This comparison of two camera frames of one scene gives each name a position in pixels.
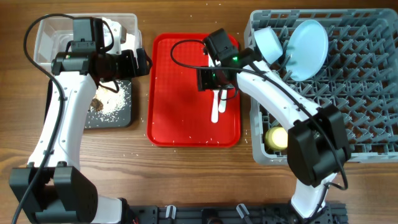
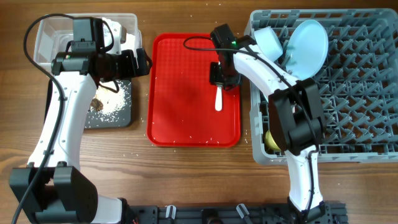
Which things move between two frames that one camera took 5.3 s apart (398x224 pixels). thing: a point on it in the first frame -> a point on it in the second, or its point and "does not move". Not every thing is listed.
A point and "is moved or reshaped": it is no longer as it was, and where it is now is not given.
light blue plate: [306, 50] does not move
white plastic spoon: [222, 103] is moved or reshaped
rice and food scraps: [109, 106] does not move
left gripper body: [122, 66] does not move
